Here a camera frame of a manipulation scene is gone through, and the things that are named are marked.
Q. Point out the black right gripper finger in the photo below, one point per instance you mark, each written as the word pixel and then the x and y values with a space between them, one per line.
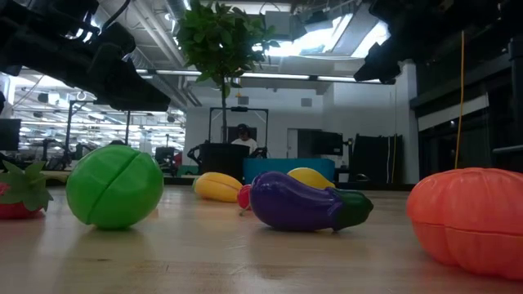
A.
pixel 380 67

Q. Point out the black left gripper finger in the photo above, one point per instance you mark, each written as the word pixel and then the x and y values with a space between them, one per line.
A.
pixel 135 94

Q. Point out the yellow toy banana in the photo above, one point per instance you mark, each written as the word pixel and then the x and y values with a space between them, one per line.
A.
pixel 216 188

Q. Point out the yellow toy lemon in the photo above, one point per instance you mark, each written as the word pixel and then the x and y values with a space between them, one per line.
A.
pixel 310 176

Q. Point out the purple toy eggplant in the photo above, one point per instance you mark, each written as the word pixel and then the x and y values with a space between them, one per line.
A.
pixel 294 204

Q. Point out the orange toy pumpkin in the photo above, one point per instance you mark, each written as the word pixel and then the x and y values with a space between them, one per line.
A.
pixel 470 220

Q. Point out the background black robot arm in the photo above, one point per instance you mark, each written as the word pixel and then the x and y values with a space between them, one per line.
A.
pixel 192 154
pixel 261 152

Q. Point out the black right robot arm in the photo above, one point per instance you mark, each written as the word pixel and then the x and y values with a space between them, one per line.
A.
pixel 470 16

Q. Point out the teal plastic tupperware container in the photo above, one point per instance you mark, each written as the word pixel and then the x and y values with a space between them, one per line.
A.
pixel 265 167

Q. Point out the person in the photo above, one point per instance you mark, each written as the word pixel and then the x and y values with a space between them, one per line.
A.
pixel 117 142
pixel 244 143

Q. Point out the small dark office monitor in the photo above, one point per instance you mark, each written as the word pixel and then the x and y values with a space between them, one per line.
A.
pixel 164 154

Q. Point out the black standing panels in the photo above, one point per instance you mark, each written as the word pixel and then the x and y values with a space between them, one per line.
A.
pixel 376 159

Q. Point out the green round toy cabbage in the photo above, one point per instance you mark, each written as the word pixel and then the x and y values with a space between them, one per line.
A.
pixel 130 196

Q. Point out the green potted plant black pot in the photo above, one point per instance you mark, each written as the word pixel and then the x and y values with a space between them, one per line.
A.
pixel 222 41

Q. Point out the red toy strawberry green leaves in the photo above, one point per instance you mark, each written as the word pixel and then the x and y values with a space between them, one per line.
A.
pixel 28 188

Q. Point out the small red toy cherry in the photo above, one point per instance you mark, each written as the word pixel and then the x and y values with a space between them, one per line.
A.
pixel 244 197

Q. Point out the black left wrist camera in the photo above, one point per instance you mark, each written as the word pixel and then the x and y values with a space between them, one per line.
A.
pixel 113 41

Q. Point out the black tall stand frame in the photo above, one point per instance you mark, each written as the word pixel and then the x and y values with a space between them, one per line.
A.
pixel 68 130

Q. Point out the grey wall vent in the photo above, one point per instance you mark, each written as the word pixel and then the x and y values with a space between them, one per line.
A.
pixel 306 102
pixel 243 100

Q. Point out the dark wall screen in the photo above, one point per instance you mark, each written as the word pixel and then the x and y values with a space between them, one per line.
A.
pixel 323 143

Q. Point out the black background station frame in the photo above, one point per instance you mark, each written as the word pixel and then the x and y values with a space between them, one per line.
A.
pixel 239 109

